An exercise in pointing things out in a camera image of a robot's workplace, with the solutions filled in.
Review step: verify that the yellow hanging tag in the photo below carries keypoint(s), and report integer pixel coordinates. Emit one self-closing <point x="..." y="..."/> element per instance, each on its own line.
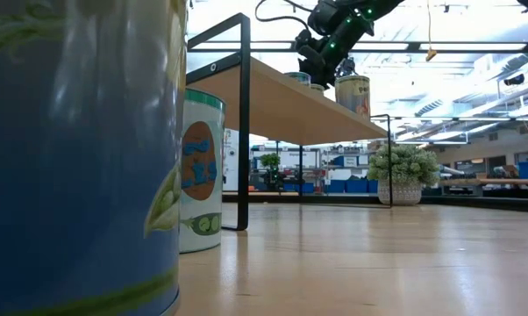
<point x="430" y="55"/>

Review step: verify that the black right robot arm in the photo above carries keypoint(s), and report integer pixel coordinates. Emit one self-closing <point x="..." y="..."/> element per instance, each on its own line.
<point x="378" y="4"/>

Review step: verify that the black frame wooden shelf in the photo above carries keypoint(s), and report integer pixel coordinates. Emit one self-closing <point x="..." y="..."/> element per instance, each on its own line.
<point x="281" y="109"/>

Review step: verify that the wooden table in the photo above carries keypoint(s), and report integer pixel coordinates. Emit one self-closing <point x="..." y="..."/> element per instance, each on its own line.
<point x="509" y="181"/>

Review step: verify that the green plant in white pot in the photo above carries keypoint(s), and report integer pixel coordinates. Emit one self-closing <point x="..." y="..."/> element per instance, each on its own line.
<point x="404" y="167"/>

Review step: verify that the black table edge rail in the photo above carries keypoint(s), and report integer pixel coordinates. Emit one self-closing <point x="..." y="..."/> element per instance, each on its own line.
<point x="465" y="203"/>

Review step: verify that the black dome camera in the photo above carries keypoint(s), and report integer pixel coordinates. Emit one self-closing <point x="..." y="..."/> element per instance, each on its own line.
<point x="514" y="80"/>

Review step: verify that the yellow oranges can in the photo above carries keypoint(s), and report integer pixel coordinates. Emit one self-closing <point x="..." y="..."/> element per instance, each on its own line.
<point x="317" y="89"/>

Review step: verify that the metal storage rack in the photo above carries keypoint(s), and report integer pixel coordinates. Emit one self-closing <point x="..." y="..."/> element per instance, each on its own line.
<point x="321" y="153"/>

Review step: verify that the peaches can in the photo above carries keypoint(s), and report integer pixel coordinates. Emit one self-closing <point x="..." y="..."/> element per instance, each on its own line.
<point x="351" y="98"/>

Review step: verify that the small dark green plant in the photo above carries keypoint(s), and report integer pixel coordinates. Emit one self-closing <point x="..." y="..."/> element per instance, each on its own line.
<point x="270" y="160"/>

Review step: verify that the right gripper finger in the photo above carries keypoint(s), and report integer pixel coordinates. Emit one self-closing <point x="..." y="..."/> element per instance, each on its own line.
<point x="347" y="68"/>

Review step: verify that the red label can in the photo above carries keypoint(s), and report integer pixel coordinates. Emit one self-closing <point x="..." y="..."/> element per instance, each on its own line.
<point x="202" y="131"/>

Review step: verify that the black ceiling beam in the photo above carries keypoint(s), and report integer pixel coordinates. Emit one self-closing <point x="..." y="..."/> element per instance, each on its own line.
<point x="414" y="47"/>

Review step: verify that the blue peas can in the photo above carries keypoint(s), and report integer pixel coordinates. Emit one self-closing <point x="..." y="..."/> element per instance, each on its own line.
<point x="71" y="175"/>

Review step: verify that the blue box on rack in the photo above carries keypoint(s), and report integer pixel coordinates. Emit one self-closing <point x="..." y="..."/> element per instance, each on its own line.
<point x="345" y="161"/>

